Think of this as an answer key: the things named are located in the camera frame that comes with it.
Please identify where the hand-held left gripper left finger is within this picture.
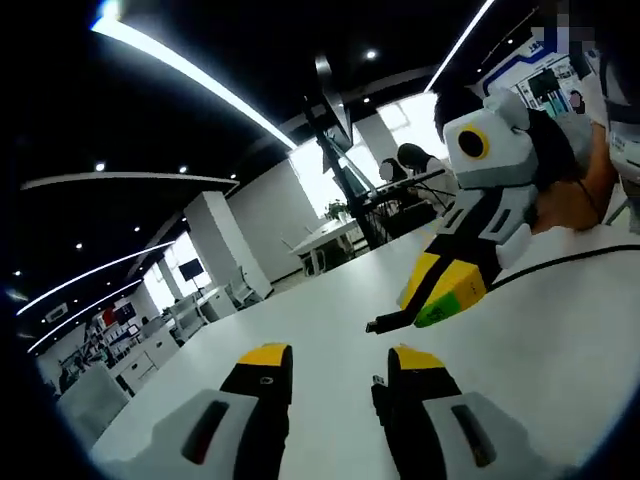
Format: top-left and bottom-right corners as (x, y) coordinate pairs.
(92, 342), (295, 480)

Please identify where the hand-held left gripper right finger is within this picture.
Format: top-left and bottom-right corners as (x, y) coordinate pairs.
(387, 344), (566, 480)

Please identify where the black charging cable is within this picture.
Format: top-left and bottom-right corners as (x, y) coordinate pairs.
(366, 243), (640, 429)

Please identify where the white desk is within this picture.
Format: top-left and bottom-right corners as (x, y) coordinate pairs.
(89, 219), (640, 480)

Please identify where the grey keyboard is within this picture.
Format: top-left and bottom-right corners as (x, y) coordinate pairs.
(367, 168), (446, 199)

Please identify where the white side table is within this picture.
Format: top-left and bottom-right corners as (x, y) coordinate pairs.
(289, 219), (371, 276)

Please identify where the black keyboard stand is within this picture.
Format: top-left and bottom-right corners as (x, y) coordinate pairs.
(302, 97), (396, 251)

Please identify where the green potted plant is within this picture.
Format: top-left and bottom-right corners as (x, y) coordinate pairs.
(323, 199), (351, 224)

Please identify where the black monitor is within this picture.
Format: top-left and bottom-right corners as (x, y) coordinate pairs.
(313, 53), (351, 146)

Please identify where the long curved ceiling light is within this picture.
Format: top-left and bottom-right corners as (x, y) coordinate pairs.
(89, 14), (299, 151)

